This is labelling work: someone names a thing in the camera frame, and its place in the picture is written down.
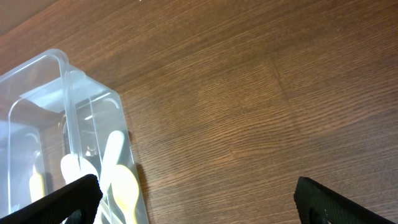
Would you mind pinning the cream plastic spoon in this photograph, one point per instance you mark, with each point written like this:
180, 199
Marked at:
125, 192

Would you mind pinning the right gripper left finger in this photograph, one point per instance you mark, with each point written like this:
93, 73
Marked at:
76, 202

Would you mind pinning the clear plastic container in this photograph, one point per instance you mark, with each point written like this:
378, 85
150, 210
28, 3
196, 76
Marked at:
92, 112
30, 136

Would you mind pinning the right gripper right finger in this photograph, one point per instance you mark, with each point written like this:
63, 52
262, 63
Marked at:
318, 204

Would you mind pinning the white plastic spoon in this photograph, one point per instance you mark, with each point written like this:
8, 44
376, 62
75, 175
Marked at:
72, 170
111, 156

